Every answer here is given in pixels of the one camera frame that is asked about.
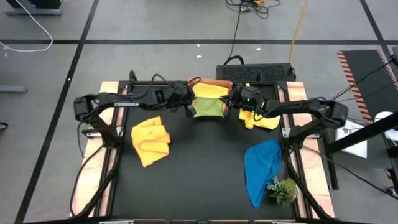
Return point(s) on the blue microfiber towel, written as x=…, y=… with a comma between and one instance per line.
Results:
x=261, y=168

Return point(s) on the orange microfiber towel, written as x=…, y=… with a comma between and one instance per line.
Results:
x=150, y=140

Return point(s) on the grey furniture base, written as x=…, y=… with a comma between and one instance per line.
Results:
x=31, y=12

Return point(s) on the white round object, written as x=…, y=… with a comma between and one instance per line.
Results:
x=383, y=114

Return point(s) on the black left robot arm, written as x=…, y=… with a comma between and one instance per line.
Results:
x=124, y=104

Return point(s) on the black perforated computer case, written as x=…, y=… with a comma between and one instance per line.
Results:
x=255, y=72

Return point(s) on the black aluminium table frame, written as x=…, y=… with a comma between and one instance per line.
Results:
x=143, y=83

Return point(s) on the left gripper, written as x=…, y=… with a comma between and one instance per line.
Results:
x=178, y=96

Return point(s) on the grey floor bar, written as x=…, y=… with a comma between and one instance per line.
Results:
x=12, y=89

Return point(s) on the yellow microfiber towel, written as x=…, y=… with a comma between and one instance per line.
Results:
x=264, y=123

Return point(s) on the green microfiber towel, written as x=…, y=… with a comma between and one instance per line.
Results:
x=208, y=107

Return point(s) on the light wooden side board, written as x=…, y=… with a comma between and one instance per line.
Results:
x=107, y=87
x=295, y=90

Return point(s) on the black ramp with striped edges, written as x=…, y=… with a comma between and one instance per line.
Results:
x=360, y=71

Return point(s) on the orange translucent plastic bin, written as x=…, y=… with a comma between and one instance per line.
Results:
x=189, y=82

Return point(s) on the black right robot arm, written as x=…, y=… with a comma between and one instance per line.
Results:
x=311, y=104

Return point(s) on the small artificial plant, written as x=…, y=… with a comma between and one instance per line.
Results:
x=284, y=191

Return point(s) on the black desk stand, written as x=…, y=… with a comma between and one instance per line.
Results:
x=367, y=132

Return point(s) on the white paper sheet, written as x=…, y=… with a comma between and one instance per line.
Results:
x=351, y=143

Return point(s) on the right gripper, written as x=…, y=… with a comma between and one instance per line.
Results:
x=245, y=96

